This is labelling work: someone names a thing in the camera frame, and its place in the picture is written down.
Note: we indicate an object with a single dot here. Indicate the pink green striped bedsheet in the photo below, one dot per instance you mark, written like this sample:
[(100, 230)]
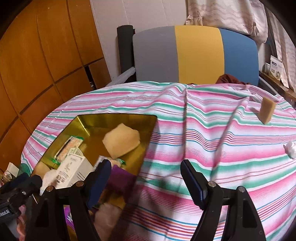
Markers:
[(217, 128)]

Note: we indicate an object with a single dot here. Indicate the wooden wardrobe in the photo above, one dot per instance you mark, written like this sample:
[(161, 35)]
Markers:
[(50, 53)]

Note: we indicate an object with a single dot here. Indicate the purple snack packet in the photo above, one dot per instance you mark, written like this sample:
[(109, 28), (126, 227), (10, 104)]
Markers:
[(121, 181), (68, 217)]

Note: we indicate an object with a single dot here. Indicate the white blue product box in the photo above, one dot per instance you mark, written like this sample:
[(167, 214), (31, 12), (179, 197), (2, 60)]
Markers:
[(275, 69)]

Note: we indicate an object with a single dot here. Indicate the wooden desk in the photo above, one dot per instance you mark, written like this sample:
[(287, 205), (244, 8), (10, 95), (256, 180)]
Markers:
[(287, 93)]

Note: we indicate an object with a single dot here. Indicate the grey yellow blue chair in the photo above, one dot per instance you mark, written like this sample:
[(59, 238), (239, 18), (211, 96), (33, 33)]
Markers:
[(187, 54)]

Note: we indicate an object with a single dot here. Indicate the white plastic wad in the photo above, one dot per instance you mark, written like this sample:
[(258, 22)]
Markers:
[(290, 149)]

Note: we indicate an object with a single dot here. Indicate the gold tray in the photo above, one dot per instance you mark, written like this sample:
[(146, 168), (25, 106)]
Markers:
[(93, 127)]

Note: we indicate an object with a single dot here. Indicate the yellow sponge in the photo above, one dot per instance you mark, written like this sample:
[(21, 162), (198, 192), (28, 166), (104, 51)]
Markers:
[(121, 140), (266, 110)]

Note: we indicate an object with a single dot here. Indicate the green cracker pack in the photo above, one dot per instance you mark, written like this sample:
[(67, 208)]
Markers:
[(68, 147)]

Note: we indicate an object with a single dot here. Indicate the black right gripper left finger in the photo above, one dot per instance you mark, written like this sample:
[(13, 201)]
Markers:
[(49, 222)]

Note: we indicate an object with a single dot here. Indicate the upright yellow sponge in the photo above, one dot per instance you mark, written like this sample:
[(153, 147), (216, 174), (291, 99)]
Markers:
[(266, 110)]

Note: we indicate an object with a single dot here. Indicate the beige printed cardboard box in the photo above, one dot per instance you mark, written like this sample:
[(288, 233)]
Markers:
[(73, 169)]

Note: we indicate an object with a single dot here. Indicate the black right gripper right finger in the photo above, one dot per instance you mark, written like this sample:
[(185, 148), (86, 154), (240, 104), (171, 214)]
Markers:
[(242, 219)]

